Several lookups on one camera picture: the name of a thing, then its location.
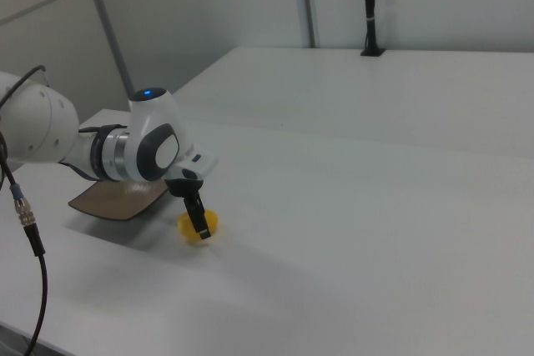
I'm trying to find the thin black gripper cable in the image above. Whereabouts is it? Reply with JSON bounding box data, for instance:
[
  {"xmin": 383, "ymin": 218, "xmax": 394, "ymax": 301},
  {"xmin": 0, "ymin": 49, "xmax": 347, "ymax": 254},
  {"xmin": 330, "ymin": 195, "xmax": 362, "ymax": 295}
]
[{"xmin": 0, "ymin": 64, "xmax": 48, "ymax": 112}]

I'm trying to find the black cable with metal connector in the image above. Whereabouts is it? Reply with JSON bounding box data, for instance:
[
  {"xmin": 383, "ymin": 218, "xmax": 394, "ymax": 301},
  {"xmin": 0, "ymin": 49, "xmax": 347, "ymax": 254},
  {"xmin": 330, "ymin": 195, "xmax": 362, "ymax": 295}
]
[{"xmin": 0, "ymin": 130, "xmax": 49, "ymax": 356}]

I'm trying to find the yellow potato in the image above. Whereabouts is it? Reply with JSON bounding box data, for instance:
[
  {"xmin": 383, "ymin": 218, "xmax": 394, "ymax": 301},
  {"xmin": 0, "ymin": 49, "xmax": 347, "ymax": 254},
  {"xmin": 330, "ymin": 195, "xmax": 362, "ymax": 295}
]
[{"xmin": 175, "ymin": 208, "xmax": 221, "ymax": 245}]

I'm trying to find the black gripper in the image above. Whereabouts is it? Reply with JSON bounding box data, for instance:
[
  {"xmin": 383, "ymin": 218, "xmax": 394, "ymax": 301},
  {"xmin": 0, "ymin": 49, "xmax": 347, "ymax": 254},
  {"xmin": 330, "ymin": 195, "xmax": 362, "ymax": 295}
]
[{"xmin": 164, "ymin": 178, "xmax": 212, "ymax": 241}]

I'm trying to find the grey partition frame post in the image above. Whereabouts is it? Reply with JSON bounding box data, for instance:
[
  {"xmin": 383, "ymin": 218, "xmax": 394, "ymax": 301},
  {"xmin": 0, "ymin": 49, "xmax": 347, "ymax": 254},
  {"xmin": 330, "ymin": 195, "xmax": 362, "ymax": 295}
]
[
  {"xmin": 297, "ymin": 0, "xmax": 317, "ymax": 49},
  {"xmin": 78, "ymin": 0, "xmax": 135, "ymax": 95}
]

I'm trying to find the square brown ceramic plate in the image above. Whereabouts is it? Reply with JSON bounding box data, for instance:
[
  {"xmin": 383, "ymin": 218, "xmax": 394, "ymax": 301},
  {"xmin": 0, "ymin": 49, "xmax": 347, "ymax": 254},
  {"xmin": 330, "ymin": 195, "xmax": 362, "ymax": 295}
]
[{"xmin": 68, "ymin": 178, "xmax": 170, "ymax": 222}]

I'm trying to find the black pole stand with white band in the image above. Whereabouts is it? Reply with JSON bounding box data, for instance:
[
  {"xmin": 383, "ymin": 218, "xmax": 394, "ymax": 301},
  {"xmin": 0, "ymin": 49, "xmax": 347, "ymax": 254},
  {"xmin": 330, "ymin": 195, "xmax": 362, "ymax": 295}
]
[{"xmin": 360, "ymin": 0, "xmax": 386, "ymax": 58}]

